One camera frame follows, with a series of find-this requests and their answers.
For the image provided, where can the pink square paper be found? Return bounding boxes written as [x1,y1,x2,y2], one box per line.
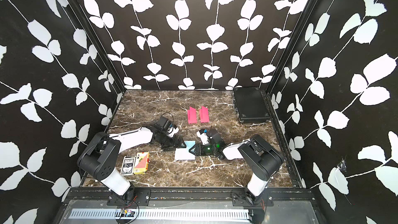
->
[187,107,197,124]
[200,106,209,123]

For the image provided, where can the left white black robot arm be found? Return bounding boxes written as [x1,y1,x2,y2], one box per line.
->
[77,115,187,198]

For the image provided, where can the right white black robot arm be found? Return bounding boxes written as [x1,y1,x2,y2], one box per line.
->
[189,129,284,201]

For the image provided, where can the yellow red card box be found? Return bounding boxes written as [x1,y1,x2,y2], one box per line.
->
[133,152,149,175]

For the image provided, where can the black white card deck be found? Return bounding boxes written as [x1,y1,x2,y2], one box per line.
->
[121,156,135,176]

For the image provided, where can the black carrying case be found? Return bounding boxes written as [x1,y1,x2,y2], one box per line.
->
[233,87,271,123]

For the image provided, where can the white perforated strip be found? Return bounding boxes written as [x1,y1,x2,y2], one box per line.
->
[68,208,251,222]

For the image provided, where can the small circuit board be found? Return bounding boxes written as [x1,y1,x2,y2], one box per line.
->
[115,208,136,219]

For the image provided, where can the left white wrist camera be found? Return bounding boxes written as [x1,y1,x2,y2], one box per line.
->
[166,125,179,138]

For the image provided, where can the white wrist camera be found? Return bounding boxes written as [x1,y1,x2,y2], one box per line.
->
[166,125,179,138]
[197,129,209,145]

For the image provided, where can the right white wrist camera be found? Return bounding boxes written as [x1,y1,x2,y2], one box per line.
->
[197,129,209,145]

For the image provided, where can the black front mounting rail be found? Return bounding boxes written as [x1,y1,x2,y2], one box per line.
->
[64,187,316,207]

